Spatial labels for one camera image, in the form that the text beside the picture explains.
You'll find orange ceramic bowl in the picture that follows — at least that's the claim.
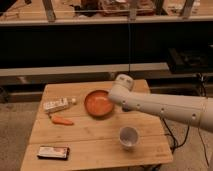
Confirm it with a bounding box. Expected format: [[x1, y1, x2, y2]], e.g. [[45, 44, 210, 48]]
[[84, 90, 114, 117]]

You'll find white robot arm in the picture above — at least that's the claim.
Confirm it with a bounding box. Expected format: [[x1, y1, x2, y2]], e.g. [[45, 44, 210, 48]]
[[108, 74, 213, 133]]

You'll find white tube with cap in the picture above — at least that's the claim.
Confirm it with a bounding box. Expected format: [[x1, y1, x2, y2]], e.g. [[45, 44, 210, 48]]
[[43, 97, 77, 113]]

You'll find white paper cup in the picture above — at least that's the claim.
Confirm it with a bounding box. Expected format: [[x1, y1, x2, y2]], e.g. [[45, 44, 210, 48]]
[[119, 126, 139, 150]]

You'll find orange carrot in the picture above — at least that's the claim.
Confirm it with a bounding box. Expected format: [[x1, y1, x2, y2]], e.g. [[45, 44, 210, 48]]
[[50, 116, 73, 126]]

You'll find wooden folding table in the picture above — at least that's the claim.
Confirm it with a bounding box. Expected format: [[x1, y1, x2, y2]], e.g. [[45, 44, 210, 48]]
[[21, 81, 173, 171]]

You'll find thin vertical pole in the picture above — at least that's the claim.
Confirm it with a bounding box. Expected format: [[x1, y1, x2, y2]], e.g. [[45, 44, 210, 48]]
[[128, 16, 131, 76]]

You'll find black rectangular box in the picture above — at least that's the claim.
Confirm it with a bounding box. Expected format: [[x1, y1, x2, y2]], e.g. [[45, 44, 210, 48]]
[[37, 146, 70, 160]]

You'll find black cable on floor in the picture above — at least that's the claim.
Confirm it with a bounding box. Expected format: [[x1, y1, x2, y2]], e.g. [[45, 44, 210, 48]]
[[161, 118, 213, 171]]

